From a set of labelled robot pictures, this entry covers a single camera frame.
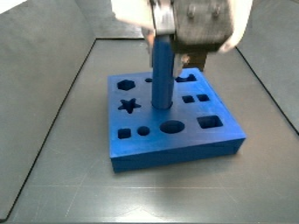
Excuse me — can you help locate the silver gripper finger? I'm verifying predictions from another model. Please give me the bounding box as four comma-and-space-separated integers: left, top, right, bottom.
141, 28, 155, 67
172, 53, 189, 78

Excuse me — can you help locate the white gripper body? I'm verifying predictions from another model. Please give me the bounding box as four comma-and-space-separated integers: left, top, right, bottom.
111, 0, 253, 53

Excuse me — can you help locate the blue round cylinder peg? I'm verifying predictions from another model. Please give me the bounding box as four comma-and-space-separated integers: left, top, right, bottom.
152, 36, 173, 109

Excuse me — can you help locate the blue foam shape board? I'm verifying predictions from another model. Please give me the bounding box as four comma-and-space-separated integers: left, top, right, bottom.
107, 68, 247, 172

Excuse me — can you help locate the black curved peg holder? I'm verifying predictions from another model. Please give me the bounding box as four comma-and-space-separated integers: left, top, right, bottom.
183, 52, 208, 71

